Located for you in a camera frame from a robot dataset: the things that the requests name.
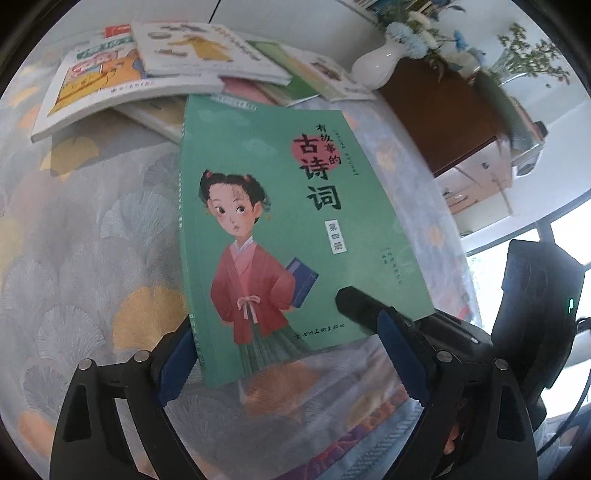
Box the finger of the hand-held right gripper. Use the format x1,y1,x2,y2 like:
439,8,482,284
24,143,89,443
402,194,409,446
334,285,492,355

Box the brown wooden cabinet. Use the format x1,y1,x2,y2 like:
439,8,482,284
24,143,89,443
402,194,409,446
376,56,516,216

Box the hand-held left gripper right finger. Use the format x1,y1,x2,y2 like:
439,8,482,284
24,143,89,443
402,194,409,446
376,308,540,480

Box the blue and white flowers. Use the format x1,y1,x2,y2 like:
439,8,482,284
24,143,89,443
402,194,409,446
382,0,469,62

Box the plain green book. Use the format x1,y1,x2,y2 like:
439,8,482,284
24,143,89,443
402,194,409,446
247,41,320,105

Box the white thin picture book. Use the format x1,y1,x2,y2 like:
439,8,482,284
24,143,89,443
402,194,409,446
281,44,378,102

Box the glass vase with green plant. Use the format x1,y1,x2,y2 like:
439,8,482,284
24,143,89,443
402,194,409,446
488,23,563,89

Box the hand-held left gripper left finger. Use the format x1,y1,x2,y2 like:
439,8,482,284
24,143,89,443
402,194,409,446
49,316,206,480

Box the white book with yellow coat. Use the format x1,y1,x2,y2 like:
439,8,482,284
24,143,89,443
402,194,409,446
131,21,293,87

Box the yellow cartoon cover book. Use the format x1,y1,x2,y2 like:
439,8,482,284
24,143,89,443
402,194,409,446
31,45,225,143

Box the green girl cover book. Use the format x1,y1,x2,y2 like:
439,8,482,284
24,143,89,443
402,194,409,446
178,95,435,389

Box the pink book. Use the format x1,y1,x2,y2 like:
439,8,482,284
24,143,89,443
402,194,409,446
220,76,288,107

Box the white ceramic vase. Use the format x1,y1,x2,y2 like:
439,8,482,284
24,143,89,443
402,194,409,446
351,38,416,91

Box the white book with grey spine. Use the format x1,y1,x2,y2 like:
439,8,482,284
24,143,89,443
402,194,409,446
112,98,186,145

